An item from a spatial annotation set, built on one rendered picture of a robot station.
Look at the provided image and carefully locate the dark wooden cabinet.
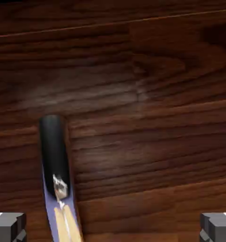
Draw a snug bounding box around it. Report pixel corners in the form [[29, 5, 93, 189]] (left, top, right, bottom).
[[0, 0, 226, 242]]

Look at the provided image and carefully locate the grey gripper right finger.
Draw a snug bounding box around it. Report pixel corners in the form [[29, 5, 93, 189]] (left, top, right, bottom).
[[199, 212, 226, 242]]

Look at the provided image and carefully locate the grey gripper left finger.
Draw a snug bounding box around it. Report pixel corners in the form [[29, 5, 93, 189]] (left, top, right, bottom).
[[0, 212, 27, 242]]

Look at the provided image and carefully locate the dark wooden cabinet door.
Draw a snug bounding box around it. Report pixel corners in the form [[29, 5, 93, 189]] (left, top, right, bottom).
[[0, 8, 226, 242]]

